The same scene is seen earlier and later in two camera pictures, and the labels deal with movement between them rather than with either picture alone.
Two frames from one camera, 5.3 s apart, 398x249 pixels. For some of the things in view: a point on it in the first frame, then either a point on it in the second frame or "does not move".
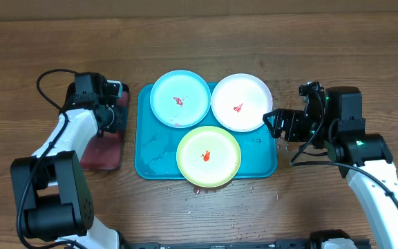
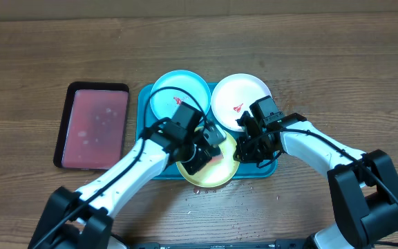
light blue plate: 180,99 does not move
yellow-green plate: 209,156 does not move
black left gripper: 121,121 to 204,158
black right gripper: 291,117 to 248,154
